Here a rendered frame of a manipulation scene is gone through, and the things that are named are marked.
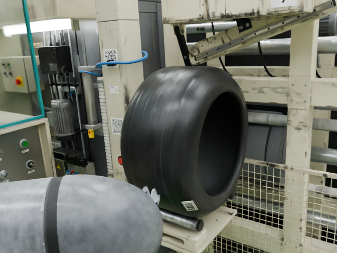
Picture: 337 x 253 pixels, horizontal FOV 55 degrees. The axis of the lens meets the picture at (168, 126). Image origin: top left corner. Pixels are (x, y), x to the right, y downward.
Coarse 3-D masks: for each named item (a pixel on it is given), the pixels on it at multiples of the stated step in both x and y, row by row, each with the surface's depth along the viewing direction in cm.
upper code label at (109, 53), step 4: (104, 52) 134; (108, 52) 133; (112, 52) 132; (116, 52) 131; (104, 56) 135; (108, 56) 134; (112, 56) 132; (116, 56) 131; (104, 60) 136; (116, 60) 132; (116, 64) 132
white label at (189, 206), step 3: (186, 201) 108; (189, 201) 107; (192, 201) 107; (183, 204) 109; (186, 204) 109; (189, 204) 109; (192, 204) 109; (186, 207) 111; (189, 207) 110; (192, 207) 110; (195, 207) 110; (189, 210) 112; (192, 210) 112
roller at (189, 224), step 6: (162, 210) 129; (168, 210) 128; (162, 216) 128; (168, 216) 126; (174, 216) 125; (180, 216) 124; (186, 216) 123; (174, 222) 125; (180, 222) 123; (186, 222) 122; (192, 222) 120; (198, 222) 119; (192, 228) 121; (198, 228) 119
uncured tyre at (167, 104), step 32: (160, 96) 109; (192, 96) 105; (224, 96) 143; (128, 128) 111; (160, 128) 104; (192, 128) 103; (224, 128) 151; (128, 160) 112; (160, 160) 104; (192, 160) 104; (224, 160) 150; (160, 192) 110; (192, 192) 107; (224, 192) 128
